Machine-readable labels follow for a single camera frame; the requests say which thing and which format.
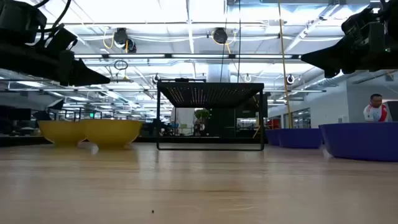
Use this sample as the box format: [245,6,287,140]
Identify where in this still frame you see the person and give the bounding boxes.
[363,93,389,123]

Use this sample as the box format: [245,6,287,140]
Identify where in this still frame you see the black aluminium table frame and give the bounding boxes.
[0,135,280,147]

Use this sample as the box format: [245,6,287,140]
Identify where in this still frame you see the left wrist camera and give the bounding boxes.
[45,27,78,58]

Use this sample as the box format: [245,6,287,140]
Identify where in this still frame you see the black perforated metal rack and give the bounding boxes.
[156,79,266,152]

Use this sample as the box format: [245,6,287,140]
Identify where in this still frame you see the yellow bowl with speckled inside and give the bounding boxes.
[83,119,144,149]
[37,120,87,147]

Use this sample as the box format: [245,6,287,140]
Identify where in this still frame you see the blue mini bowl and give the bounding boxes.
[265,129,280,146]
[278,128,324,149]
[319,122,398,162]

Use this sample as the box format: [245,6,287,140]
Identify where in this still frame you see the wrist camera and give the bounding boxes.
[45,27,78,58]
[341,7,379,47]

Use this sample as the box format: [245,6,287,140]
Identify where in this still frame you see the red storage shelf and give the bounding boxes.
[267,118,282,130]

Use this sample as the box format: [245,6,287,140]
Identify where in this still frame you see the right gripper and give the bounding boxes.
[300,21,398,78]

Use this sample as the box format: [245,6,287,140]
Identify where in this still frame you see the yellow hanging power cord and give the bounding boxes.
[277,0,294,129]

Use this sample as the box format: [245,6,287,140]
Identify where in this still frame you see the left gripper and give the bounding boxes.
[18,43,111,87]

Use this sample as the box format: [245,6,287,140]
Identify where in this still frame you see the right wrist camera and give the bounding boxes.
[341,7,379,47]

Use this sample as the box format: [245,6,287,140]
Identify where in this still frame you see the black ceiling cord reel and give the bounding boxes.
[212,27,229,45]
[112,27,137,54]

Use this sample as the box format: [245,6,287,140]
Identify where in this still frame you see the green background plant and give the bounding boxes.
[194,108,211,121]

